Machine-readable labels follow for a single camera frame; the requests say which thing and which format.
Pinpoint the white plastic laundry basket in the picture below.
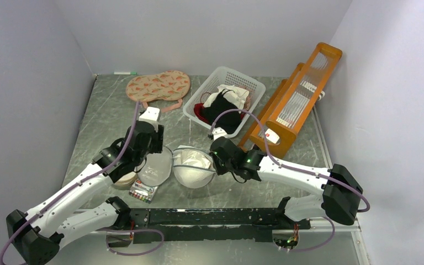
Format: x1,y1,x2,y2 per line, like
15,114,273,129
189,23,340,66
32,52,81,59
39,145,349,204
183,66,266,137

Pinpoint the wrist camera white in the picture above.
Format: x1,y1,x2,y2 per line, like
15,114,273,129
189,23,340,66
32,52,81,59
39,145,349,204
138,107,161,132
208,128,228,141

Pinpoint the white garment in basket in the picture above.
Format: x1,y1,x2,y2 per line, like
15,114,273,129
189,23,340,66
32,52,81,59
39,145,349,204
203,84,251,110

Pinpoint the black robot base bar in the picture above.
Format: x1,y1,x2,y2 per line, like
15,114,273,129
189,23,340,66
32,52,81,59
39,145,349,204
111,208,311,243

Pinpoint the red garment in basket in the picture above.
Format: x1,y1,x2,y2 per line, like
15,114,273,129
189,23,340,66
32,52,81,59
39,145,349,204
193,92,211,122

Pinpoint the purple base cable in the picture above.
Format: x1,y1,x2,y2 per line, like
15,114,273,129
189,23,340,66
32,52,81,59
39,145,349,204
104,229,166,257
278,215,336,254

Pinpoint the white green marker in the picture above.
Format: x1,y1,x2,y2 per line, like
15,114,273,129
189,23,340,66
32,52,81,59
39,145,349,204
113,71,137,75

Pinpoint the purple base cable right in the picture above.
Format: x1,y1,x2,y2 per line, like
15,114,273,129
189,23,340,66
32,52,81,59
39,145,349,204
278,215,336,254

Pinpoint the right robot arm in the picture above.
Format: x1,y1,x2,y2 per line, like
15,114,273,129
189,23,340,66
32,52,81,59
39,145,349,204
210,137,363,229

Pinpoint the white bra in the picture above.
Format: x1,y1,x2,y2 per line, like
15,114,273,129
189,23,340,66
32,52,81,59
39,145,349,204
173,147,215,189

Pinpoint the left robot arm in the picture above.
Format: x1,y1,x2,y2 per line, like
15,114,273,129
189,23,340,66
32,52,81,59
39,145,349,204
0,121,165,264

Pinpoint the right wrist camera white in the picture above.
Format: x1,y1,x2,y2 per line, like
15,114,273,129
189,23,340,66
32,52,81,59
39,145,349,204
208,128,228,141

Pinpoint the colour marker pen pack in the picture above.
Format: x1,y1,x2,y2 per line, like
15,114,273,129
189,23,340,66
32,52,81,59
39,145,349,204
129,179,158,204

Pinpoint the orange wooden rack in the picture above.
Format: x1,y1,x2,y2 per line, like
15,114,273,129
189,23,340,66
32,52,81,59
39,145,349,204
238,43,343,158

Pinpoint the beige round pad stack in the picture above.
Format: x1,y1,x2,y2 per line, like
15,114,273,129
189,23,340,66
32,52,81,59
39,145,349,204
112,172,137,190

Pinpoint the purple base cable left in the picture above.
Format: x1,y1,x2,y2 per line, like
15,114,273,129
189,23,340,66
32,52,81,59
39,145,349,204
104,229,166,257

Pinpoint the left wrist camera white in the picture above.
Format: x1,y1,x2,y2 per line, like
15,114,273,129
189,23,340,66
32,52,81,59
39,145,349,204
138,107,161,132

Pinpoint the white mesh laundry bag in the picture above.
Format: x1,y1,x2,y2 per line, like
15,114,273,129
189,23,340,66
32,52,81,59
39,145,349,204
137,145,215,189

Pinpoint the white box with red logo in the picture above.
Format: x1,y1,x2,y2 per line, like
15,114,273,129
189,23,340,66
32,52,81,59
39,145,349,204
265,129,280,144

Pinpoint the tulip patterned pink pad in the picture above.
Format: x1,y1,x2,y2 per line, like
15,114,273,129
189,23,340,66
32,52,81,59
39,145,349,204
126,70,191,113

